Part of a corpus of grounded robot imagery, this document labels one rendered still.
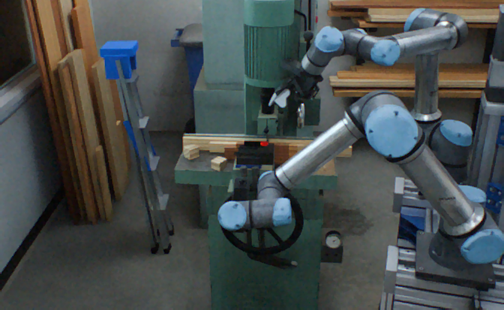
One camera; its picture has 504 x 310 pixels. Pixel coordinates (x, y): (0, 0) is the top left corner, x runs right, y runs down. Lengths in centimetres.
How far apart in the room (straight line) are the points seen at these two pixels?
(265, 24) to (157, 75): 268
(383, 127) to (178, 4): 316
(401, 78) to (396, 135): 274
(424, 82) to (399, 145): 78
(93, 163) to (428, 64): 204
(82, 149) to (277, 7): 175
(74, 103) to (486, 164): 219
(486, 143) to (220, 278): 114
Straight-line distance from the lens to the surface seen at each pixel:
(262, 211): 145
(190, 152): 209
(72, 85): 317
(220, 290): 232
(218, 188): 204
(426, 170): 142
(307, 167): 152
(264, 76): 193
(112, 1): 442
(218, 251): 220
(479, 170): 187
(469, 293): 181
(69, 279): 308
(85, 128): 324
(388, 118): 132
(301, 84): 179
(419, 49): 178
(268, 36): 190
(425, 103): 213
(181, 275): 298
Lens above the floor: 183
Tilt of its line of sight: 24 degrees down
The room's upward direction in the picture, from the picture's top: straight up
